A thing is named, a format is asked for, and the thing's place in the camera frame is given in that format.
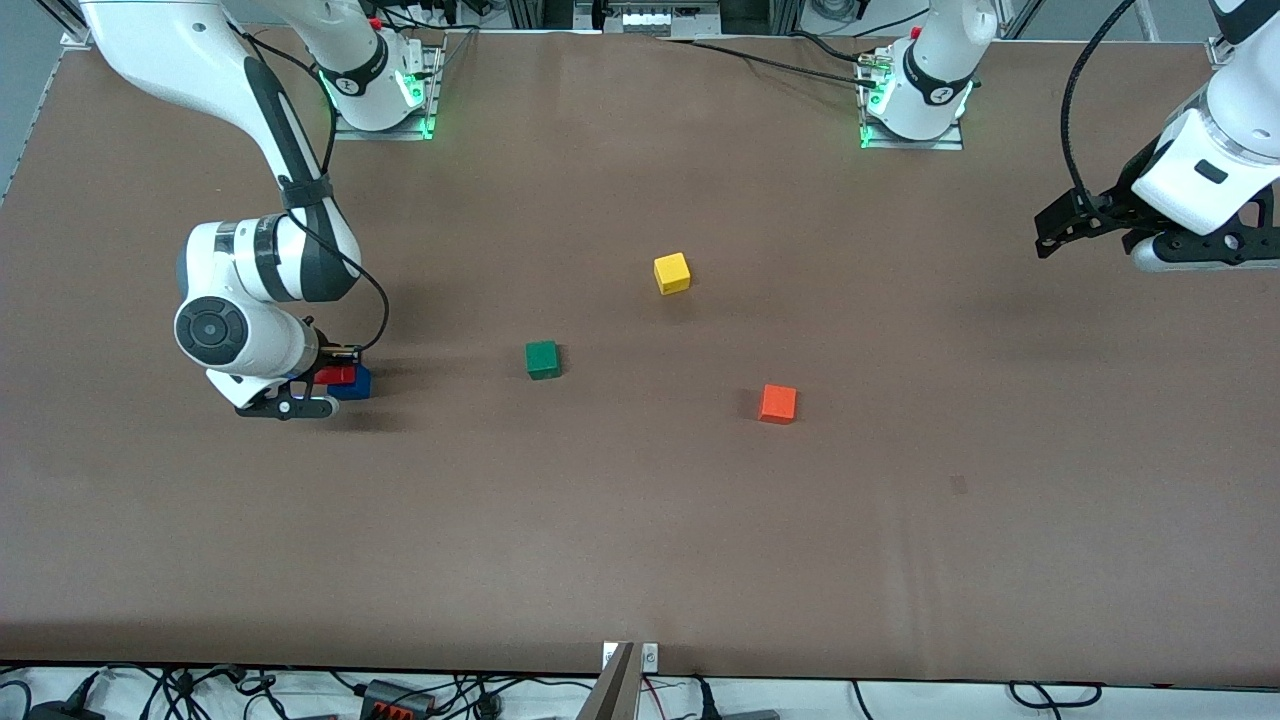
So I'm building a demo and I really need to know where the grey terminal block device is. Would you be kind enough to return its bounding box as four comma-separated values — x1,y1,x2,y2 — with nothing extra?
605,0,723,37

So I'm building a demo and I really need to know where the aluminium corner profile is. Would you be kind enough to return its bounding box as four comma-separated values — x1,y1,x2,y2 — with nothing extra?
1208,0,1280,67
38,0,93,49

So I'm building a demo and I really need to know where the black box with orange levers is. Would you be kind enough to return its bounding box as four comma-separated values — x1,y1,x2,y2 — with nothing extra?
358,679,437,720

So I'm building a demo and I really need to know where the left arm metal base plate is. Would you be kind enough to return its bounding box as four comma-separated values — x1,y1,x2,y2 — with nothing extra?
858,45,966,153

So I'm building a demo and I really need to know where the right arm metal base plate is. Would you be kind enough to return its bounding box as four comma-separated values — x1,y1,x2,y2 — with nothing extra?
332,28,447,141

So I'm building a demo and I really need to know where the short black table cable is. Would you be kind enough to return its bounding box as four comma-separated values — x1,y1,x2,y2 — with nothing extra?
788,30,876,66

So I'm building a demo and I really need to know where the long black table cable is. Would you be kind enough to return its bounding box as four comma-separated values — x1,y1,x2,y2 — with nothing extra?
663,36,881,89

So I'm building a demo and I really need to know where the brown slanted post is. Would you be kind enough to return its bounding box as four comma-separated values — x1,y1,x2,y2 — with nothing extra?
578,642,641,720

